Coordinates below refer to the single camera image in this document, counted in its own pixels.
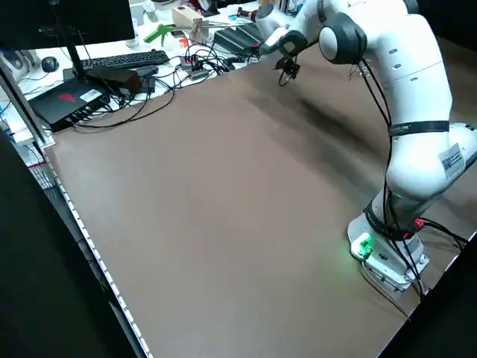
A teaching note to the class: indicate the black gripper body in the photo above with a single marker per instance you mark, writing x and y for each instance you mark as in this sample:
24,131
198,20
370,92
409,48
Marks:
291,67

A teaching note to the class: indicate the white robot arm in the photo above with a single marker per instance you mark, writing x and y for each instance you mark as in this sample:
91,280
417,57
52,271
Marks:
410,93

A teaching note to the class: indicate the black power supply box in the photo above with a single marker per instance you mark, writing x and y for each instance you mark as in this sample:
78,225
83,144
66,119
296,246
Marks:
238,37

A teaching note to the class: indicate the grey hub with red plugs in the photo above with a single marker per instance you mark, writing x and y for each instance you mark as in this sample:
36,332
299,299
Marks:
195,69

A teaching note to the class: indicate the pale wooden box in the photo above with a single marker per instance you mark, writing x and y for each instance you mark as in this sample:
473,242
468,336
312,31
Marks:
186,16

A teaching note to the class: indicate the green glue gun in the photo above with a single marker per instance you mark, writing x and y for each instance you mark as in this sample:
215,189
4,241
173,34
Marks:
158,33

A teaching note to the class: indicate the black keyboard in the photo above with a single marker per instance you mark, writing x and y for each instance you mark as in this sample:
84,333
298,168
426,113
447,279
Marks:
126,59

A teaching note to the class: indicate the dark brown box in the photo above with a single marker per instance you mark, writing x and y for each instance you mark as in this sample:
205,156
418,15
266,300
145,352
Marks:
119,80

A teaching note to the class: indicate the black monitor stand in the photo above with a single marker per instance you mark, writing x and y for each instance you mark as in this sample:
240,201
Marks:
72,56

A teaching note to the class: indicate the black computer box red logo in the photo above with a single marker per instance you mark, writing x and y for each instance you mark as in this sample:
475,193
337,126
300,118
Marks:
63,104

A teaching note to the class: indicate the black monitor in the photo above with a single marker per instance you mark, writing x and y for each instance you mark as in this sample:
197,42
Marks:
56,18

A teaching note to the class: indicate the black computer mouse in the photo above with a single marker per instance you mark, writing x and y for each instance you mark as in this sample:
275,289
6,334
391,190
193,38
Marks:
50,64

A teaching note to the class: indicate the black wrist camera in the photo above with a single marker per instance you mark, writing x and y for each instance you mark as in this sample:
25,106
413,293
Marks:
280,65

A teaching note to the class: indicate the aluminium frame rail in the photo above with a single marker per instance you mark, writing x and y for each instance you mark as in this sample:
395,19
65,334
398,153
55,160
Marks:
22,108

